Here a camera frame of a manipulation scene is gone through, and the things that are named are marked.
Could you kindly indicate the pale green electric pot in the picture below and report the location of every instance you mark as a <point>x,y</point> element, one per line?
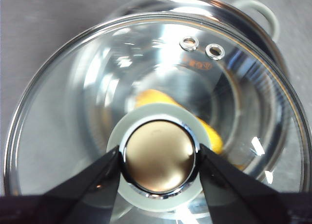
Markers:
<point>270,17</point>

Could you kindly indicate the glass lid with green knob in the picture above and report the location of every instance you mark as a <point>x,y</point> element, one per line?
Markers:
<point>158,160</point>

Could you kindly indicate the yellow corn cob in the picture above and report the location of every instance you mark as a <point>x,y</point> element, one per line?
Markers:
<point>214,141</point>

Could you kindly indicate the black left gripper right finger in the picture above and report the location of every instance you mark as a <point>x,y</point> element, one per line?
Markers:
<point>239,199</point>

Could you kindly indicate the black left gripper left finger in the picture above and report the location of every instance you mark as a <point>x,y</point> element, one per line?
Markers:
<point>73,204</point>

